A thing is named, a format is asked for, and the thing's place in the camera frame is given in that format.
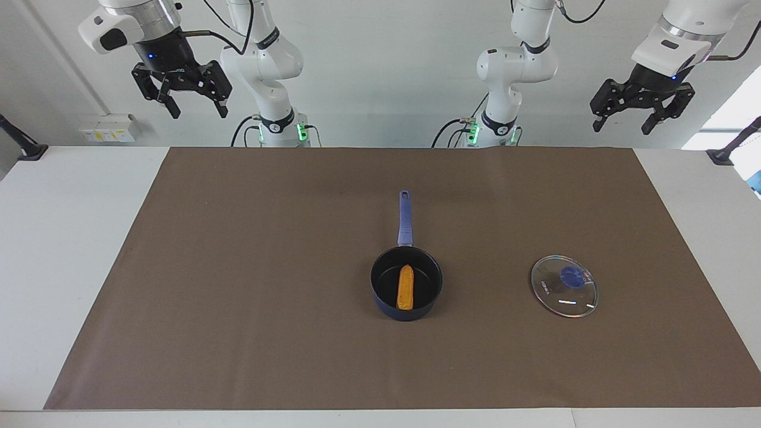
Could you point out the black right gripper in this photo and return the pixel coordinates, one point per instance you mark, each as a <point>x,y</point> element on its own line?
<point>169,65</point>

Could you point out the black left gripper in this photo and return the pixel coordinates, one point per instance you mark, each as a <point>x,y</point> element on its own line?
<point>645,89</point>

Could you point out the glass lid with blue knob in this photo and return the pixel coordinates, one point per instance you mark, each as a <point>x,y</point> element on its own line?
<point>565,291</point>

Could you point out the yellow corn cob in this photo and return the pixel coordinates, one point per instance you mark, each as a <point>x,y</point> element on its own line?
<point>405,288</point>

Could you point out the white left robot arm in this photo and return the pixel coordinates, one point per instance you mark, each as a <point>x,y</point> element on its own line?
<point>517,62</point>

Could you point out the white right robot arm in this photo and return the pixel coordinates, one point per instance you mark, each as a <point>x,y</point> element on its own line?
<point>270,53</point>

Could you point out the black clamp stand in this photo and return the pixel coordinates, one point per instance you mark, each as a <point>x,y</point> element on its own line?
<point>32,151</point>
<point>722,156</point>

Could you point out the light blue object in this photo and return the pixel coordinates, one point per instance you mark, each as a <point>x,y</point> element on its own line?
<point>756,183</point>

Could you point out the brown table mat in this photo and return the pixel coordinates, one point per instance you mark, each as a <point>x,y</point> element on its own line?
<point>238,356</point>

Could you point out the white wall socket box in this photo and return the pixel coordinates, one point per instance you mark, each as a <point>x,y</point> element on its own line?
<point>110,129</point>

